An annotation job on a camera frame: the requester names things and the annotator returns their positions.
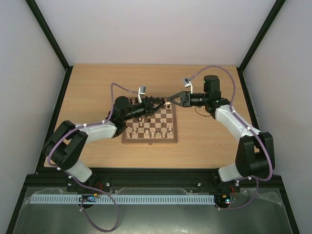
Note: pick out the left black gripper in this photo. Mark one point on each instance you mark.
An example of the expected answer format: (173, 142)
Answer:
(149, 109)

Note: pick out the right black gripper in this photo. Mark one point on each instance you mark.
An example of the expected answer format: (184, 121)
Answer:
(185, 99)

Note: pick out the wooden chess board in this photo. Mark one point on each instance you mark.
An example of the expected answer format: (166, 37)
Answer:
(164, 112)

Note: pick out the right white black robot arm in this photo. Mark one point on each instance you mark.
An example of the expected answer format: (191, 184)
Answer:
(255, 153)

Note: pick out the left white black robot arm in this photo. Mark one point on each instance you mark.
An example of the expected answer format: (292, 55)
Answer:
(65, 145)

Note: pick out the row of dark pieces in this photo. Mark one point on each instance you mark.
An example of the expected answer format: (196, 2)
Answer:
(153, 101)

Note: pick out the row of white pieces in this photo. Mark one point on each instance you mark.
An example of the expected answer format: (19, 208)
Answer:
(150, 128)

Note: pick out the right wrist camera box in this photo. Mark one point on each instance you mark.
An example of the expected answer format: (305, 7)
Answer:
(187, 83)

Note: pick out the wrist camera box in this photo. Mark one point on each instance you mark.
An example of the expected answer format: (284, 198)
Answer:
(187, 83)
(141, 93)

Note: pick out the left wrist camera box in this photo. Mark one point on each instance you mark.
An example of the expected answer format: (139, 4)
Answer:
(141, 93)

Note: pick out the black aluminium frame rail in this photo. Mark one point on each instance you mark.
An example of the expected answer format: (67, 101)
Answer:
(112, 179)

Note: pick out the light blue cable duct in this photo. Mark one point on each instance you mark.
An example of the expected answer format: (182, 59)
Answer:
(125, 199)

